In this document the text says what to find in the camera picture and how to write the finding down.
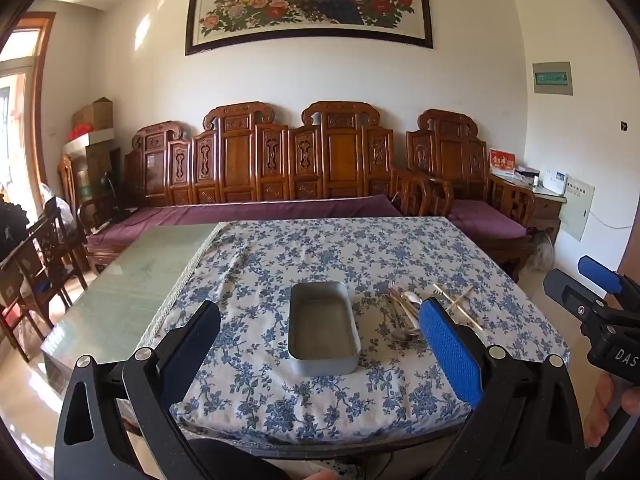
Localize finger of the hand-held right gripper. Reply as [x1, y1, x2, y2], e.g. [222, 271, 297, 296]
[543, 269, 606, 321]
[578, 255, 626, 296]

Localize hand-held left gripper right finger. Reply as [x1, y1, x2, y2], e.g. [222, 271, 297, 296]
[419, 297, 587, 480]

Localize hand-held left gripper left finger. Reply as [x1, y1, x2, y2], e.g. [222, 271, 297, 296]
[54, 301, 222, 480]

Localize wooden chopstick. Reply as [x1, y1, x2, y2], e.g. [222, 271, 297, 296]
[447, 302, 484, 332]
[440, 286, 475, 315]

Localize rectangular metal tin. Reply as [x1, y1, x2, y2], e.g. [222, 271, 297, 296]
[287, 281, 362, 376]

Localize person's right hand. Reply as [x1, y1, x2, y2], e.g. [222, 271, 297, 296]
[584, 374, 640, 448]

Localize white plastic bag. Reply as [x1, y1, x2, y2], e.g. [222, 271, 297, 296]
[529, 232, 557, 272]

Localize wooden side table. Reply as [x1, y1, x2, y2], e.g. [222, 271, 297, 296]
[492, 170, 568, 243]

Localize white box device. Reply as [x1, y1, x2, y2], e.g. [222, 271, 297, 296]
[542, 170, 570, 195]

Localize purple armchair cushion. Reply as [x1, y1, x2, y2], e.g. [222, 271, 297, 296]
[448, 199, 529, 240]

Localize blue floral tablecloth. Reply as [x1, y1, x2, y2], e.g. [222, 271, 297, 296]
[137, 216, 571, 448]

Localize red desk calendar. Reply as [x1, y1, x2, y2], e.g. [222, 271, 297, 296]
[488, 148, 516, 177]

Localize dark wooden chair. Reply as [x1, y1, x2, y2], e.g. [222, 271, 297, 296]
[0, 207, 90, 363]

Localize black desk lamp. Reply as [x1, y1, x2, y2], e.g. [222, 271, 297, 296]
[97, 170, 132, 223]

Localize carved wooden armchair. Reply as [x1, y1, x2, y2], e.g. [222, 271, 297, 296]
[405, 108, 536, 281]

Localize carved wooden sofa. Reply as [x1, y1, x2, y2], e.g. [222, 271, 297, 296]
[77, 101, 432, 277]

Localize clear plastic bag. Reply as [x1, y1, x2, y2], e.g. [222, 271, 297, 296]
[42, 182, 81, 233]

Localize silver flat box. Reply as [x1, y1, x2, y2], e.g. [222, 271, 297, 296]
[62, 129, 116, 157]

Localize cardboard boxes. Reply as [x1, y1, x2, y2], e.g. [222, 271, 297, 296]
[71, 96, 115, 132]

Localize framed peacock painting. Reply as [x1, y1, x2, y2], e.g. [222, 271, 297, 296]
[185, 0, 435, 57]

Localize white wall panel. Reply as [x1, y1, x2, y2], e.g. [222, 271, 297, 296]
[559, 176, 596, 244]

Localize wall box with green window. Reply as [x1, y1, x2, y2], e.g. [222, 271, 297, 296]
[531, 61, 574, 96]

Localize wooden door frame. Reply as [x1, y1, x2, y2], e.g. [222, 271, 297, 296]
[0, 11, 57, 221]

